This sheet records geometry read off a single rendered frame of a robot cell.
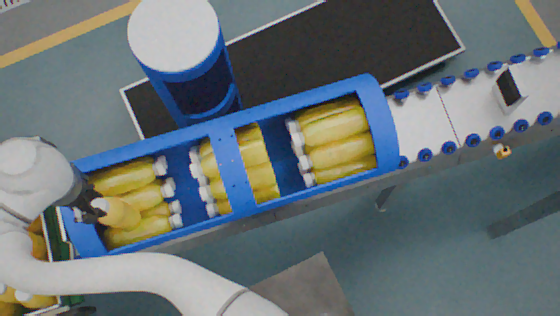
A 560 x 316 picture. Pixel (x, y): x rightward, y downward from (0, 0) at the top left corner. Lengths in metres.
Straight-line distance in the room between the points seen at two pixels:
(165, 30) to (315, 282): 0.88
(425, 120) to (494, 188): 1.05
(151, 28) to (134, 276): 1.09
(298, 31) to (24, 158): 1.96
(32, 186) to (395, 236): 1.93
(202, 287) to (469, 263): 2.01
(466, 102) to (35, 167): 1.32
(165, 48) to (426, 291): 1.55
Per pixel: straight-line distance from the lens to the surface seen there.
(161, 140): 1.64
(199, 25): 1.93
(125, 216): 1.59
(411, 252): 2.78
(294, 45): 2.86
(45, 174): 1.13
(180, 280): 0.96
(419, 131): 1.92
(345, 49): 2.86
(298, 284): 1.72
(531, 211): 2.40
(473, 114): 1.98
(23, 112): 3.18
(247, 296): 0.92
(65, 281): 1.06
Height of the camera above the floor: 2.72
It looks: 75 degrees down
